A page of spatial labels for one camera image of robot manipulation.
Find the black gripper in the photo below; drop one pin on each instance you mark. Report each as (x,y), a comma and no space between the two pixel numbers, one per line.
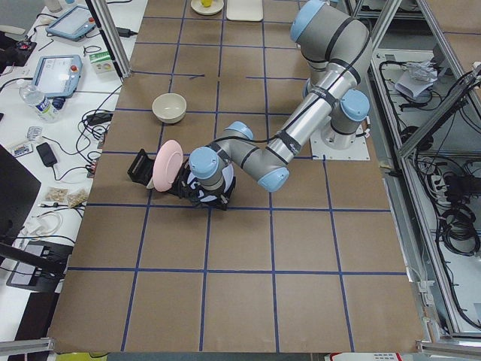
(183,183)

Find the blue plate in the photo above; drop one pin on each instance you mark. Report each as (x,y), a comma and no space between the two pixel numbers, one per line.
(215,180)

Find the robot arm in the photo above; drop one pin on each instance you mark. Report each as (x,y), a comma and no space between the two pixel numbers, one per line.
(338,48)

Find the pink plate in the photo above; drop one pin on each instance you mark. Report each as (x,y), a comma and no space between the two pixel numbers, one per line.
(167,165)

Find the cream plate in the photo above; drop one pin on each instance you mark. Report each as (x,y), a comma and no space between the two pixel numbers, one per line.
(207,8)

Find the black dish rack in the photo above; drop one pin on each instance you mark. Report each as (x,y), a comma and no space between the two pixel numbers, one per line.
(141,172)

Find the cream bowl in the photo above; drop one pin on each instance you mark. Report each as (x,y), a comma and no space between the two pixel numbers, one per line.
(169,108)

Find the brown paper table mat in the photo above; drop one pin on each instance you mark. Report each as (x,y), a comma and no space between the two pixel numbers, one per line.
(314,267)

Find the green white carton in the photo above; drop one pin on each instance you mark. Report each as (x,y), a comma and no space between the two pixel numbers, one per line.
(101,62)

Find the black smartphone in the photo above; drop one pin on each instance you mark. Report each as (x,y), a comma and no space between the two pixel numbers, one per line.
(46,154)

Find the white rectangular tray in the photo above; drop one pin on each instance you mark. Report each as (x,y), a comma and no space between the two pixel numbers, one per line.
(244,10)

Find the plastic water bottle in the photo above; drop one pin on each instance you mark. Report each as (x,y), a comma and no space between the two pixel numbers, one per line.
(38,102)

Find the black power adapter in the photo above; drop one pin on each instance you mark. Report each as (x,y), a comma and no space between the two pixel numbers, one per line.
(125,33)

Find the yellow lemon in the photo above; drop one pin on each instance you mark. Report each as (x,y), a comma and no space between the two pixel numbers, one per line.
(206,3)

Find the black monitor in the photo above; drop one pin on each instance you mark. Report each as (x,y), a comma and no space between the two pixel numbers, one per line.
(19,189)

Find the teach pendant near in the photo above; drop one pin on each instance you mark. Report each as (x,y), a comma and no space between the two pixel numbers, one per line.
(58,76)

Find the teach pendant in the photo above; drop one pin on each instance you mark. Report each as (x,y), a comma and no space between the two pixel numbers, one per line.
(73,25)
(58,76)

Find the teach pendant far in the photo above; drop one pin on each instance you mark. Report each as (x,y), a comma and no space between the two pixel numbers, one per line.
(73,25)

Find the crumpled paper sheets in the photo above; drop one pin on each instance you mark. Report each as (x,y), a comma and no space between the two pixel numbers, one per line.
(417,77)

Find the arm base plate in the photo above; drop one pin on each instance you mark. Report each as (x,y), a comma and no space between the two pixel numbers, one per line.
(326,144)

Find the aluminium frame post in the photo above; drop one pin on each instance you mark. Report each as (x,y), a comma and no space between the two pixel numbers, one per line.
(104,21)

